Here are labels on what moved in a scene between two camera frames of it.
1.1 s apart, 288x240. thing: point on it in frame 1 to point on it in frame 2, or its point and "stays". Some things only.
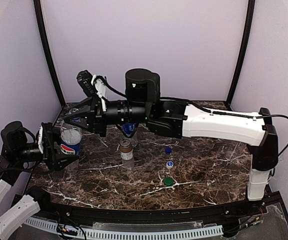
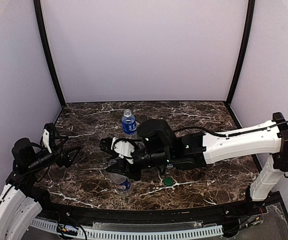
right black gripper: [95, 115] to [120, 159]
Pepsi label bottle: [70, 143] to [124, 188]
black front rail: [91, 213] stays
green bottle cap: [168, 181] stays
